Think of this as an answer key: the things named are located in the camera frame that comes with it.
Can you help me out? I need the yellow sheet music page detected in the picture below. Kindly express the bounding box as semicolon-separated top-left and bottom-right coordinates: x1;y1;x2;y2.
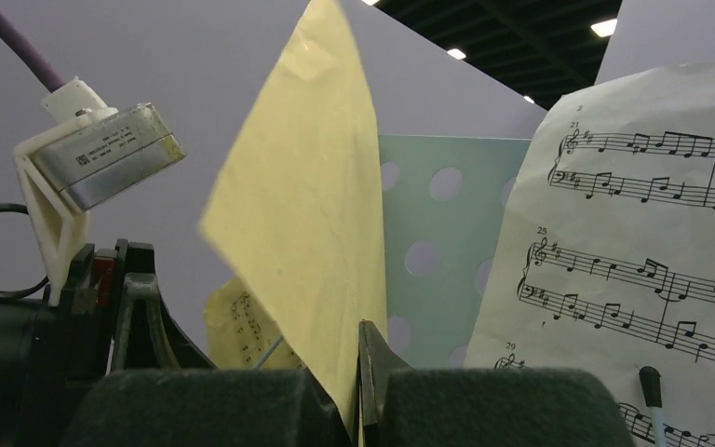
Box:
199;1;386;436

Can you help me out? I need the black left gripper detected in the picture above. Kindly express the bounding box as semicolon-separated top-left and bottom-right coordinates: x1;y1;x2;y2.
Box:
0;239;215;446

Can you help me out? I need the light blue music stand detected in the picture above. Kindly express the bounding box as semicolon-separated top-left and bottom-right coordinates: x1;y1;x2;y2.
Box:
252;134;668;447

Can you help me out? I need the white sheet music page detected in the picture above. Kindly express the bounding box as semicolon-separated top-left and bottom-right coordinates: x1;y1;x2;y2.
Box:
465;62;715;446

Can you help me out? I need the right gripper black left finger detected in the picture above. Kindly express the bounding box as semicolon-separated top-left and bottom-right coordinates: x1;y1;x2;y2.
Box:
61;370;352;446

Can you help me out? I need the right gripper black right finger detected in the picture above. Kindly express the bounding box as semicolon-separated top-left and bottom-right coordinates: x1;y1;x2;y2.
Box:
358;320;634;446

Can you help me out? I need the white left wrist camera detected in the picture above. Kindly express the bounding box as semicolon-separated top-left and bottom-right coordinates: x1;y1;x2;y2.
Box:
13;78;186;306

